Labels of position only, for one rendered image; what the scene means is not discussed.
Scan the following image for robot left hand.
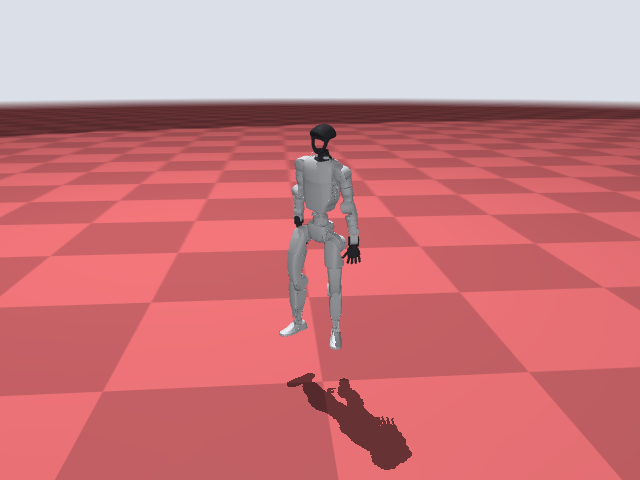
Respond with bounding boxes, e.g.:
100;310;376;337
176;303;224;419
342;236;361;264

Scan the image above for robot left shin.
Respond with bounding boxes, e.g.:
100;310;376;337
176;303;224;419
330;293;341;333

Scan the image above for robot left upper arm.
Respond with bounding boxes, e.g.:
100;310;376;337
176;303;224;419
333;164;354;214

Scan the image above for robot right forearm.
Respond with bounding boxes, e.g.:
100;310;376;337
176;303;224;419
292;193;305;222

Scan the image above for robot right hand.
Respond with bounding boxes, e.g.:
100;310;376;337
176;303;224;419
294;216;308;244

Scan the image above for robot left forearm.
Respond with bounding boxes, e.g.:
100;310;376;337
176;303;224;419
345;202;359;244

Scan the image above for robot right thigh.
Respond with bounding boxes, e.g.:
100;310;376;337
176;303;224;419
287;225;312;290

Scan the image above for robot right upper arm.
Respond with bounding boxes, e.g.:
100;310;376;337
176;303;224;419
291;156;308;199

